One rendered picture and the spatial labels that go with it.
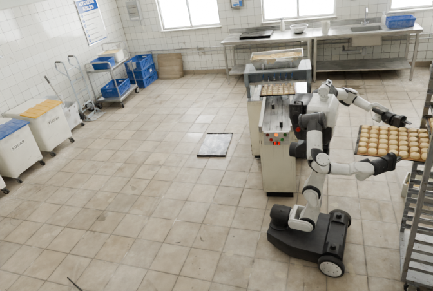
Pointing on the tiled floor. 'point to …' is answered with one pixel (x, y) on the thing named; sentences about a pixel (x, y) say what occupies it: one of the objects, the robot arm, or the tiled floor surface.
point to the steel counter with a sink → (359, 38)
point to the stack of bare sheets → (215, 145)
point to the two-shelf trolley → (112, 78)
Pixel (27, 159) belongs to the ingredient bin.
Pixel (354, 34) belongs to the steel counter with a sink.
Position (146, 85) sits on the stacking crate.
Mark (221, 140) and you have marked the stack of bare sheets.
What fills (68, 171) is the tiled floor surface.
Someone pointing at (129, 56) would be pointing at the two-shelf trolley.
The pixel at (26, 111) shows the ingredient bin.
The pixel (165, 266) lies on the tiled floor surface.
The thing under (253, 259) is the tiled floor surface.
